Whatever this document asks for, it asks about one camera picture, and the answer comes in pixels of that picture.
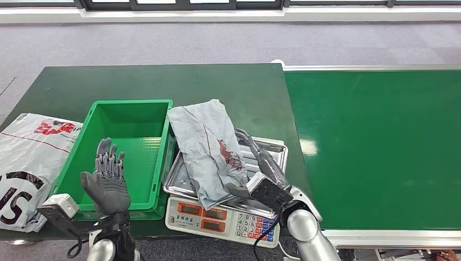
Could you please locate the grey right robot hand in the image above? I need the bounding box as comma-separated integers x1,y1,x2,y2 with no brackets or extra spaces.
225,128,291,200

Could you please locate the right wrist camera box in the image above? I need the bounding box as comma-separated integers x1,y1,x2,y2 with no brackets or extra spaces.
246,171,294,214

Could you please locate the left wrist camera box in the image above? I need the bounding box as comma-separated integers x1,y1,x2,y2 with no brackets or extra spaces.
37,194,80,231

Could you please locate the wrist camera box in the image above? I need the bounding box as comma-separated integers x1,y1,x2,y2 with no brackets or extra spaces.
37,194,80,231
246,171,294,214

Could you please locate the green conveyor belt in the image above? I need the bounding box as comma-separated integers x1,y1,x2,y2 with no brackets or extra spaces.
272,59,461,249

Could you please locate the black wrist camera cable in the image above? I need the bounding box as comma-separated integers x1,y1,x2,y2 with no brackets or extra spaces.
252,212,282,261

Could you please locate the grey plastic mailer package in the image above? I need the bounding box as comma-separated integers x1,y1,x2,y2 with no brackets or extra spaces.
166,99,250,211

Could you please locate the green plastic crate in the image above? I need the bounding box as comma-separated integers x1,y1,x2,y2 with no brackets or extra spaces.
48,100,178,221

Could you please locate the white electronic scale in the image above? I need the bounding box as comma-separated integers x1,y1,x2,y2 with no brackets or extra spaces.
165,194,282,249

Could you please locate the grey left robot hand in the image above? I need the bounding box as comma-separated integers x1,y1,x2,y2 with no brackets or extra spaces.
79,137,132,216

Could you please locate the steel scale tray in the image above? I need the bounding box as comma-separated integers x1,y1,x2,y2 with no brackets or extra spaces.
163,136,290,220

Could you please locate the white scale cable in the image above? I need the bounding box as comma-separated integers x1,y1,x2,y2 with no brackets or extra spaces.
278,240,301,261

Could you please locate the large white courier bag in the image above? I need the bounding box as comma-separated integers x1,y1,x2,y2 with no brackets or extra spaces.
0,113,84,233

